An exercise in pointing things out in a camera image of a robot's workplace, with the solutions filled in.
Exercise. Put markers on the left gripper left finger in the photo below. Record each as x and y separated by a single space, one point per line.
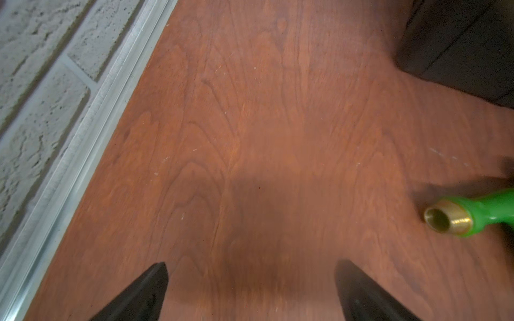
141 300

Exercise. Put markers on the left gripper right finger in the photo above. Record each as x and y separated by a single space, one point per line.
362 298

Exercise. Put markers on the black plastic toolbox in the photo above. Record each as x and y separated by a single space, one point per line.
465 45

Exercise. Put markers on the green hose nozzle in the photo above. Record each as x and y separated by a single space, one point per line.
465 217

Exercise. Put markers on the aluminium left floor rail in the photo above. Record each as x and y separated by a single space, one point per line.
68 70

